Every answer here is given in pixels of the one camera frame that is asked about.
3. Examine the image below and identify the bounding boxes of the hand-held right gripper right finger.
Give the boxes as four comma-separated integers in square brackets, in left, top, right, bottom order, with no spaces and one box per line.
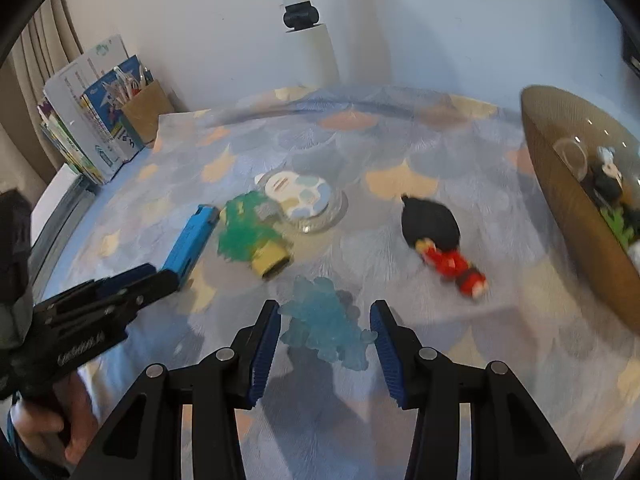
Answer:
[369,299,583,480]

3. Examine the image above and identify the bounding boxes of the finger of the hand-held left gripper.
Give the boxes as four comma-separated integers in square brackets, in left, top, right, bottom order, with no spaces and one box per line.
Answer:
[37,262,158,318]
[47,269,179,347]

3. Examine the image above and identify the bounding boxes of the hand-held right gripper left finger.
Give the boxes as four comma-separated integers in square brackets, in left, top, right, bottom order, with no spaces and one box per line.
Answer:
[70,299,281,480]

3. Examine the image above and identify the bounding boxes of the blue rectangular box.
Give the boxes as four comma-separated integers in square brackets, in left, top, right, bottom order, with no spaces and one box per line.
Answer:
[160,204,221,281]

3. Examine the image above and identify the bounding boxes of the light blue jelly toy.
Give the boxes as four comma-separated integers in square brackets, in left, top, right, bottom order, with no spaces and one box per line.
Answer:
[277,275,378,371]

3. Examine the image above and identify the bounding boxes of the brown wooden bowl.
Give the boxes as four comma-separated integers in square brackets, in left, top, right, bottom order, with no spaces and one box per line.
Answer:
[520,85,640,333]

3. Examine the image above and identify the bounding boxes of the green jelly toy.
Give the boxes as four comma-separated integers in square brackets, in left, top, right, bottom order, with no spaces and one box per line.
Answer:
[600,207,638,251]
[217,192,288,263]

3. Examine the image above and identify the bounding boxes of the black-haired figure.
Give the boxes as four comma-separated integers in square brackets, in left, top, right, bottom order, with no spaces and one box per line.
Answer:
[592,145,640,211]

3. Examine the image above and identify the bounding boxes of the person's left forearm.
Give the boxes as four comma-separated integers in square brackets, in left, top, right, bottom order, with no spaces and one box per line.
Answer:
[0,425,71,480]

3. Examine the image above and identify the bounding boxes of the person's left hand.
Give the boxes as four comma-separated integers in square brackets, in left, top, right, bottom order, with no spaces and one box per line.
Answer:
[7,375,101,466]

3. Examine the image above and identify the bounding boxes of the stack of papers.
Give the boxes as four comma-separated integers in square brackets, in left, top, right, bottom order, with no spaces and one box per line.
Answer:
[30,165,98,261]

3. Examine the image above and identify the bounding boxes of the small yellow block toy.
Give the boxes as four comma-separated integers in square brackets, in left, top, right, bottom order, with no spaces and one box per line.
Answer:
[250,240,294,281]

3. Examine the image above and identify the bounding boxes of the black-haired doll in red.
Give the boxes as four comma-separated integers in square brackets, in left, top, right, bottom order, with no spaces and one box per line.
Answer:
[401,195,488,301]

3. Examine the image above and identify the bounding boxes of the row of upright books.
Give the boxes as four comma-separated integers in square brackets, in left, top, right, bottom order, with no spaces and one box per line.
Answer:
[37,100,106,186]

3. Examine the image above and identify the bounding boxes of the brown cork pen holder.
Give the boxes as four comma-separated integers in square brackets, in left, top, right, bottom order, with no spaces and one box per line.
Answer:
[120,79,176,146]

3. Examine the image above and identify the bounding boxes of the beige curtain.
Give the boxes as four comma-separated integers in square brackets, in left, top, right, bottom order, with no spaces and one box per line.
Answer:
[0,0,83,196]

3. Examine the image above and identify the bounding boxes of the blue cartoon book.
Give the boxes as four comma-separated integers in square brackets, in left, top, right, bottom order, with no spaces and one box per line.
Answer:
[80,55,146,161]

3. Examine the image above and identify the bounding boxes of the bunch of pens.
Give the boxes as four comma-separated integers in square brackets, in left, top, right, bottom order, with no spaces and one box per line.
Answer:
[112,62,153,106]

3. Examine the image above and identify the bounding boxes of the white lamp pole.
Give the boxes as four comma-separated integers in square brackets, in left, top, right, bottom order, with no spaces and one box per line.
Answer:
[270,0,341,83]

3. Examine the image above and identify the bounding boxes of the black pole clamp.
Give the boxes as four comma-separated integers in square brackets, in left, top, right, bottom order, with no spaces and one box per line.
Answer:
[282,2,321,33]

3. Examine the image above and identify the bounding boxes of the dark device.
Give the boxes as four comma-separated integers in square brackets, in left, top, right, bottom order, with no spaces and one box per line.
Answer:
[620,30,640,81]

